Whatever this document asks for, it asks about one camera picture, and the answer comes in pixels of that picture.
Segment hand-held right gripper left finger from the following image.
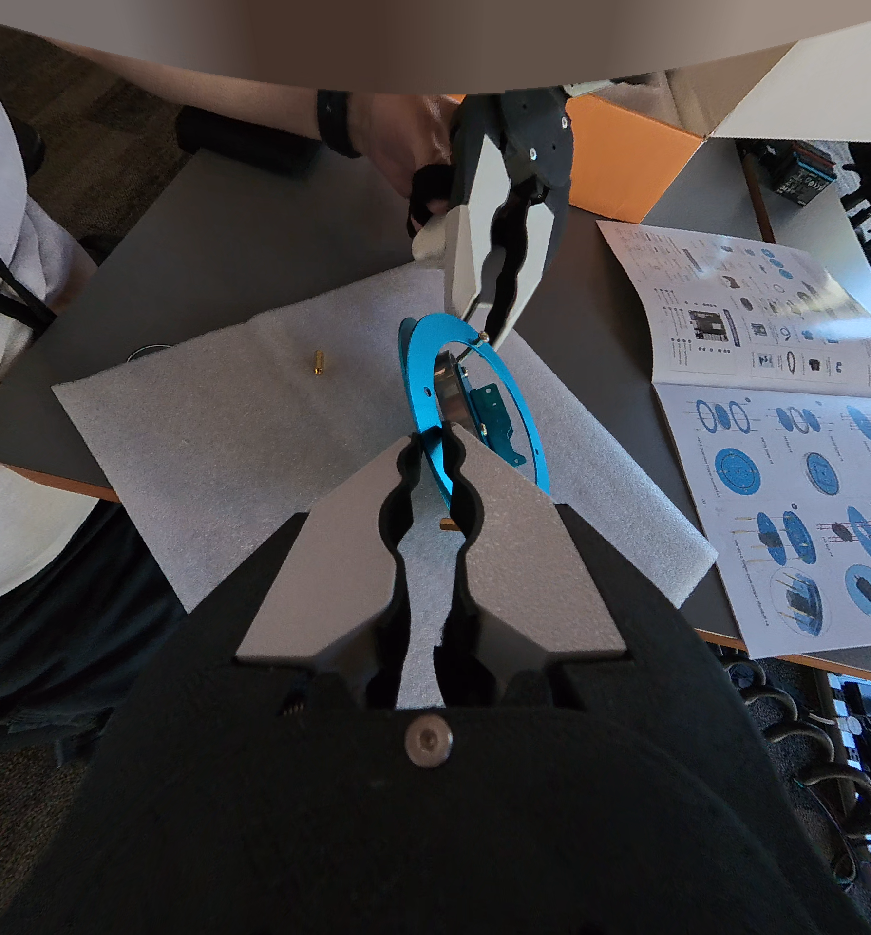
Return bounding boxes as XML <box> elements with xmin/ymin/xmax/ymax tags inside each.
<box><xmin>234</xmin><ymin>432</ymin><xmax>429</xmax><ymax>709</ymax></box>

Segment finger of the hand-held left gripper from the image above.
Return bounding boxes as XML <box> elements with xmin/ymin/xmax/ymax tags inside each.
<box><xmin>444</xmin><ymin>133</ymin><xmax>515</xmax><ymax>322</ymax></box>
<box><xmin>485</xmin><ymin>191</ymin><xmax>571</xmax><ymax>351</ymax></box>

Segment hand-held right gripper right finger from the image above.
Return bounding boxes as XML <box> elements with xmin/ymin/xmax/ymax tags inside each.
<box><xmin>435</xmin><ymin>423</ymin><xmax>628</xmax><ymax>708</ymax></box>

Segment blue metal turntable assembly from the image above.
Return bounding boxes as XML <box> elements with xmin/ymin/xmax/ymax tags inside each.
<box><xmin>397</xmin><ymin>313</ymin><xmax>552</xmax><ymax>515</ymax></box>

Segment person's left forearm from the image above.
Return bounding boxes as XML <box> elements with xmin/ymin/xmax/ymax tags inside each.
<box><xmin>63</xmin><ymin>44</ymin><xmax>321</xmax><ymax>139</ymax></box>

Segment person's left hand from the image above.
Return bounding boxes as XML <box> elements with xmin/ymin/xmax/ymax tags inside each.
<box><xmin>349</xmin><ymin>95</ymin><xmax>458</xmax><ymax>199</ymax></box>

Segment orange cardboard box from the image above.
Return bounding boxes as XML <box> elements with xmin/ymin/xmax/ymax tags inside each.
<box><xmin>563</xmin><ymin>15</ymin><xmax>871</xmax><ymax>223</ymax></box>

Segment black wristband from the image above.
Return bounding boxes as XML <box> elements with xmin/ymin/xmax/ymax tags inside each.
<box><xmin>316</xmin><ymin>89</ymin><xmax>363</xmax><ymax>158</ymax></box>

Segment white foam sheet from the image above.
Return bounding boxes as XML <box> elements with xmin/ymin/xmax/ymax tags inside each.
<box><xmin>51</xmin><ymin>267</ymin><xmax>720</xmax><ymax>709</ymax></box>

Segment black chair armrest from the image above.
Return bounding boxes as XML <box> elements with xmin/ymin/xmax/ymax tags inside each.
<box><xmin>175</xmin><ymin>105</ymin><xmax>321</xmax><ymax>177</ymax></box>

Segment open instruction booklet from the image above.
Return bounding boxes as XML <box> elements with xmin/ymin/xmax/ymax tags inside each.
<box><xmin>596</xmin><ymin>218</ymin><xmax>871</xmax><ymax>658</ymax></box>

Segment black pants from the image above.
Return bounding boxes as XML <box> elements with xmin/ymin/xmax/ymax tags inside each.
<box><xmin>0</xmin><ymin>503</ymin><xmax>187</xmax><ymax>738</ymax></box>

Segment black lanyard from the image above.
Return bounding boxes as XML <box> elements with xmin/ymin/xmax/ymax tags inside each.
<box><xmin>0</xmin><ymin>211</ymin><xmax>58</xmax><ymax>337</ymax></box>

